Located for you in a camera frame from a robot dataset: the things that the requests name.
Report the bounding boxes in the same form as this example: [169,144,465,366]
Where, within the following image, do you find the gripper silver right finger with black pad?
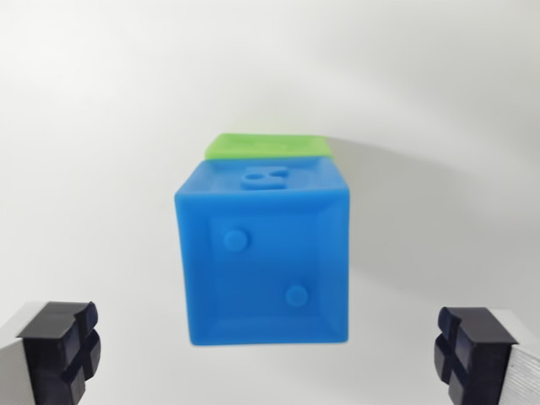
[433,306,540,405]

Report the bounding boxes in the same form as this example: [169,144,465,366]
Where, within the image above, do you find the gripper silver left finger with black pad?
[0,300,102,405]

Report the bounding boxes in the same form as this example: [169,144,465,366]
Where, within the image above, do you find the blue rubber cube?
[174,155,351,348]

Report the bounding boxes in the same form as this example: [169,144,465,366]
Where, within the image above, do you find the green rubber cube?
[203,132,334,161]

